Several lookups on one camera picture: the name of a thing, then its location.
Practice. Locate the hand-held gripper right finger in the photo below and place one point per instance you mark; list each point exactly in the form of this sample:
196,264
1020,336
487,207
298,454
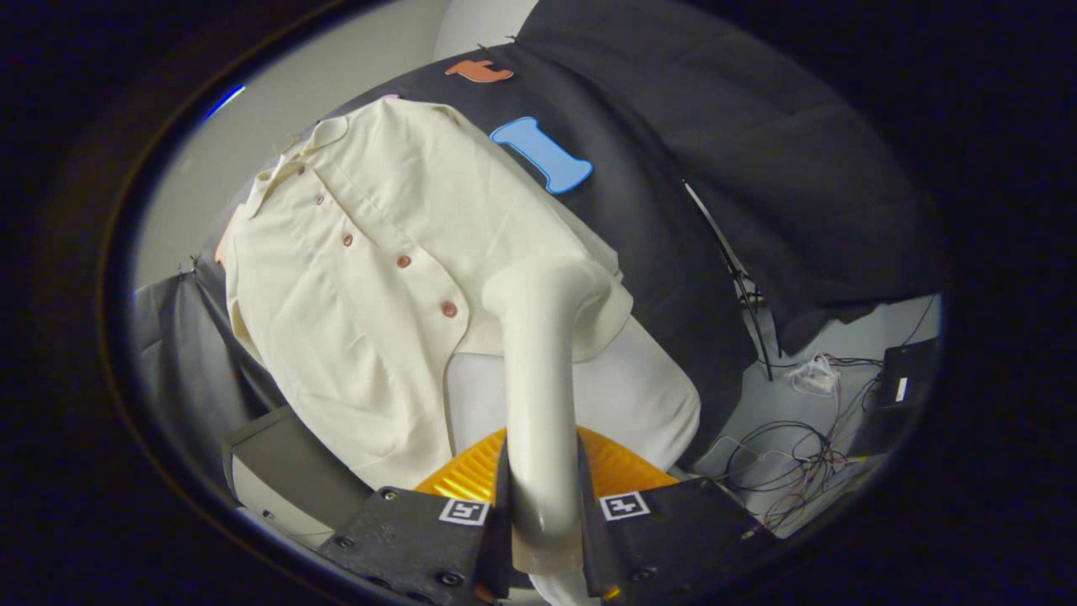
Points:
673,530

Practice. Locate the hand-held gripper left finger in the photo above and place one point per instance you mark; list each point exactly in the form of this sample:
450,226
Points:
412,539

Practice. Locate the white garment steamer head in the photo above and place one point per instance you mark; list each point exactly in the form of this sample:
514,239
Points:
538,404

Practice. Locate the cream button-up shirt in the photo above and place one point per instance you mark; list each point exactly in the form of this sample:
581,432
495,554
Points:
336,337

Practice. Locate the grey-topped white cabinet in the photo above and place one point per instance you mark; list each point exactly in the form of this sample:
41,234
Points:
294,459

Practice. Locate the white power adapter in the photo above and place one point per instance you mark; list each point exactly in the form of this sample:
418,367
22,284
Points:
812,376

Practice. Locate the black electronics box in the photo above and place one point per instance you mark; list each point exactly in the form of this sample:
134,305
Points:
883,412

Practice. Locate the black backdrop cloth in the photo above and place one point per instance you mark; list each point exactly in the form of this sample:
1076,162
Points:
673,252

